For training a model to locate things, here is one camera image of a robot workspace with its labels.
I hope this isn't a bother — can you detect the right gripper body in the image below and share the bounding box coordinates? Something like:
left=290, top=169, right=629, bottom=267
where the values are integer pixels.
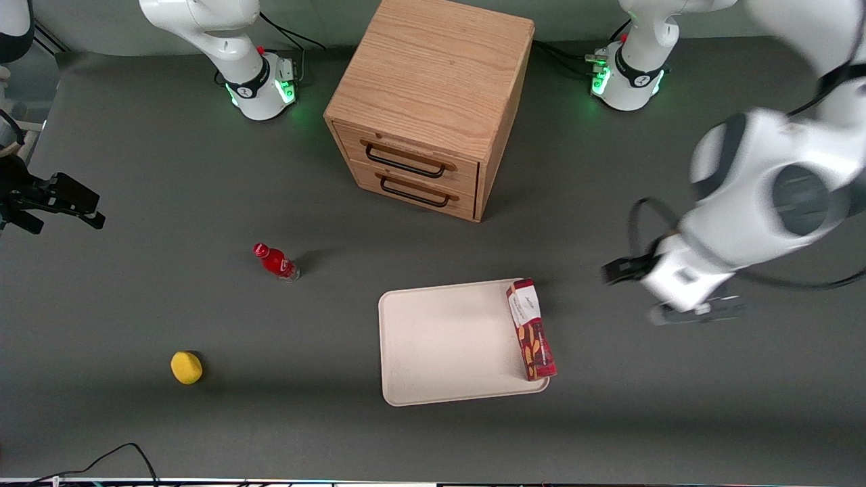
left=0, top=156, right=48, bottom=235

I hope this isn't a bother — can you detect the red cookie box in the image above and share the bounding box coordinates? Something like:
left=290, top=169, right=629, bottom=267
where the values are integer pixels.
left=506, top=278, right=558, bottom=381

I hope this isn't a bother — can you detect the cream rectangular tray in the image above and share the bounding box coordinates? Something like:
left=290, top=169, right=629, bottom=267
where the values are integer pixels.
left=378, top=278, right=550, bottom=407

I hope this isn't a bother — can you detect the yellow lemon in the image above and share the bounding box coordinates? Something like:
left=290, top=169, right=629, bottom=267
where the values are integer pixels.
left=170, top=350, right=204, bottom=386

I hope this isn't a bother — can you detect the small red bottle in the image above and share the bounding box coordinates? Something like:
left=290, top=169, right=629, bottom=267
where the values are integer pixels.
left=252, top=243, right=300, bottom=283

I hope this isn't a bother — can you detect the wooden drawer front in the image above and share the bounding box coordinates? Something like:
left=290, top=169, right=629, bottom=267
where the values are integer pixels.
left=348, top=159, right=477, bottom=221
left=332, top=122, right=480, bottom=198

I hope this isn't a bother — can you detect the wooden two-drawer cabinet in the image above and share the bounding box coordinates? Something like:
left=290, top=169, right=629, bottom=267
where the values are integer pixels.
left=323, top=0, right=536, bottom=223

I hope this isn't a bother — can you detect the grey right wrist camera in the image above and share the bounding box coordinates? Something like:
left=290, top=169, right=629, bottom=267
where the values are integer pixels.
left=0, top=112, right=26, bottom=160

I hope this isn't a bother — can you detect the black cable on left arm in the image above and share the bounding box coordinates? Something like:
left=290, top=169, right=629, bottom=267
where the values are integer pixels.
left=626, top=0, right=866, bottom=292

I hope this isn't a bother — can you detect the black left arm base cable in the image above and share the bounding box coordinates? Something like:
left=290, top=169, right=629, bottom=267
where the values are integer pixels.
left=533, top=20, right=633, bottom=76

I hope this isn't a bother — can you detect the black arm base cable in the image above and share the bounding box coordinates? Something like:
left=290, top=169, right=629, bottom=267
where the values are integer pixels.
left=259, top=10, right=327, bottom=83
left=533, top=20, right=633, bottom=76

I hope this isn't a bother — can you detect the black metal drawer handle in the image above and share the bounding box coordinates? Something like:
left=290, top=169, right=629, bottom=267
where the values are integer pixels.
left=360, top=139, right=457, bottom=179
left=375, top=171, right=460, bottom=208

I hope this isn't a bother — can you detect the black cable at table edge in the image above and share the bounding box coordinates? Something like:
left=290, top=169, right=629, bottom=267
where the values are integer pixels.
left=27, top=443, right=160, bottom=487

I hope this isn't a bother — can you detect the black right arm base cable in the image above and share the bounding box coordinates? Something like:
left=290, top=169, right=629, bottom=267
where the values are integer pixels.
left=259, top=10, right=327, bottom=83

